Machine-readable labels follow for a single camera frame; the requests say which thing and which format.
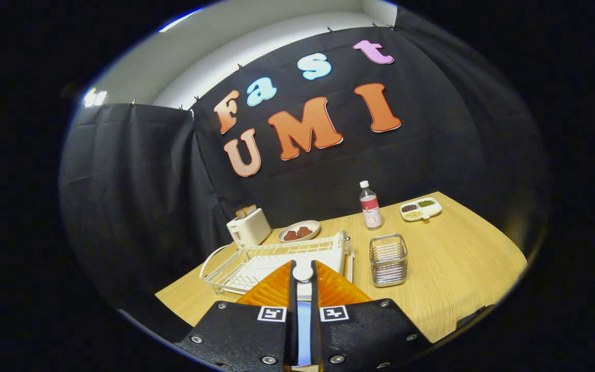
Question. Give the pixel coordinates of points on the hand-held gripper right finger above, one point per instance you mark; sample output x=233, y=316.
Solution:
x=315, y=336

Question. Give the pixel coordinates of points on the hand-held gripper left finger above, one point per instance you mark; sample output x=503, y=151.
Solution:
x=292, y=336

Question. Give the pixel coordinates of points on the clear plastic water bottle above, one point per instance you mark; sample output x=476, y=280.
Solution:
x=370, y=206

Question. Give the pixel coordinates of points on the small ceiling light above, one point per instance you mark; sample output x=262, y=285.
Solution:
x=95, y=98

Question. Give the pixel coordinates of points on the white toaster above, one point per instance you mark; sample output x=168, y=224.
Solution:
x=250, y=230

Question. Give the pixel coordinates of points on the red food piece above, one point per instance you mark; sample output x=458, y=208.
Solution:
x=291, y=235
x=304, y=232

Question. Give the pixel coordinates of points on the white divided tray with beans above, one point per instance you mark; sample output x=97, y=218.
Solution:
x=420, y=209

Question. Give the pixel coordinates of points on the black backdrop cloth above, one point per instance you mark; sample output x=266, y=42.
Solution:
x=147, y=206

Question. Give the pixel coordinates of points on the toast slice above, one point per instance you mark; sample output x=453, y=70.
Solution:
x=241, y=212
x=252, y=209

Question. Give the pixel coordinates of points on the small white oval plate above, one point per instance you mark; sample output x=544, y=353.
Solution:
x=312, y=226

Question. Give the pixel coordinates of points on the light blue plate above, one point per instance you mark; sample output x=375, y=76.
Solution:
x=303, y=325

